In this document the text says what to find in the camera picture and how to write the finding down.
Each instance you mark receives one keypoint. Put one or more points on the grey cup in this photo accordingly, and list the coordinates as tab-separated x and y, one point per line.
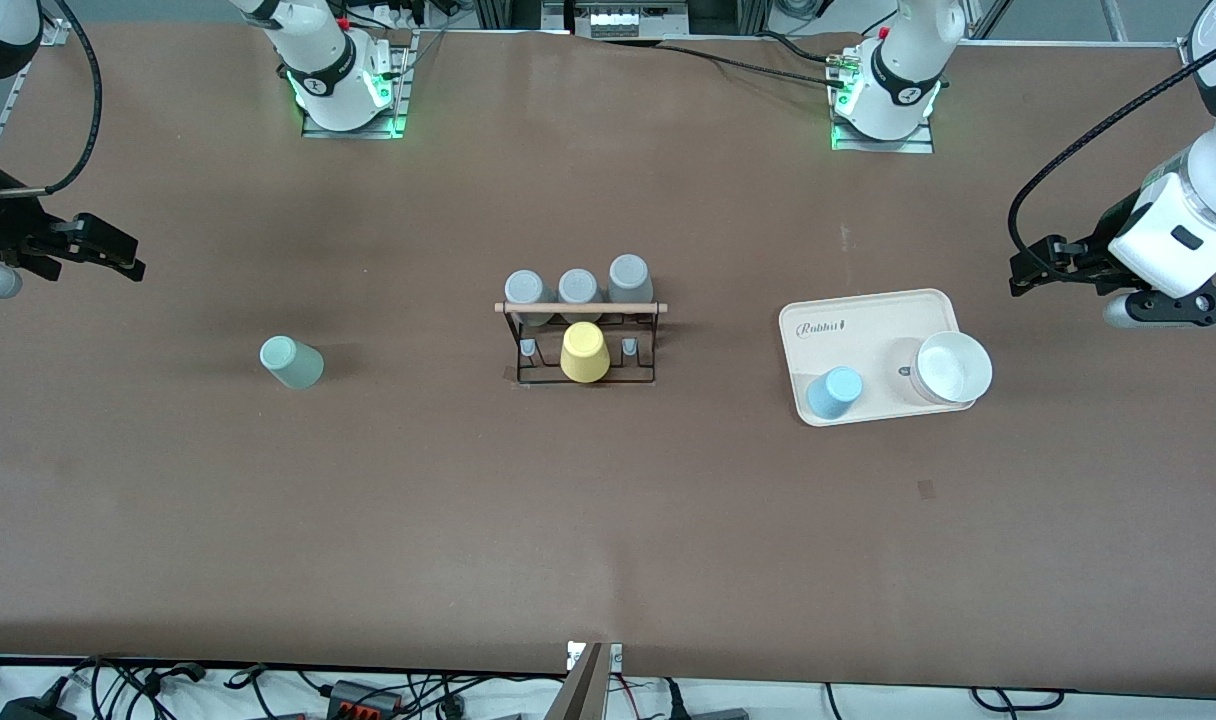
525	287
629	277
579	286

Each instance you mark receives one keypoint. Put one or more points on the black orange power strip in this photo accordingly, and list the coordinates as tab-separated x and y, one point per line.
363	698

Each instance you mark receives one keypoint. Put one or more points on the clear tape piece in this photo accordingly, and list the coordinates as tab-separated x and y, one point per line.
513	376

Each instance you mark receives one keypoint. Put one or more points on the cream plastic tray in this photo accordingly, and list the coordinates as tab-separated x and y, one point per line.
848	345

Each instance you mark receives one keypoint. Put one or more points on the yellow cup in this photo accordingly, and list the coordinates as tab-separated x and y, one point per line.
585	352

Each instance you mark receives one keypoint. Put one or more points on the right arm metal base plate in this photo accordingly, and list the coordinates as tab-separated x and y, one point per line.
398	95

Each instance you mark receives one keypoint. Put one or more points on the aluminium table edge rail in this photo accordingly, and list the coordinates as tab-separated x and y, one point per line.
13	90

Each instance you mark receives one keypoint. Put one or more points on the white bowl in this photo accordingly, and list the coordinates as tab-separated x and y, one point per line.
953	367

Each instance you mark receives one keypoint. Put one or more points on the black power adapter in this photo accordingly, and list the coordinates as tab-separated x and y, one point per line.
33	708

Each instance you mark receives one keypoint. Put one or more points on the light blue cup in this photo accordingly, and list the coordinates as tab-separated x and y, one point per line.
833	393

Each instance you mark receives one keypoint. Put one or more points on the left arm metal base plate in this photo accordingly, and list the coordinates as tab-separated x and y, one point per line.
926	140

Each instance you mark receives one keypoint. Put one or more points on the mint green cup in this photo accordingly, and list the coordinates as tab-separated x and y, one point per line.
293	365

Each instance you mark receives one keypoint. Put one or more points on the white electronics box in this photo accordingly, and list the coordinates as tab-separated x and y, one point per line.
628	20

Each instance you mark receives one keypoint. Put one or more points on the grey camera stand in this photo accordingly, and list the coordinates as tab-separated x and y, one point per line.
580	690

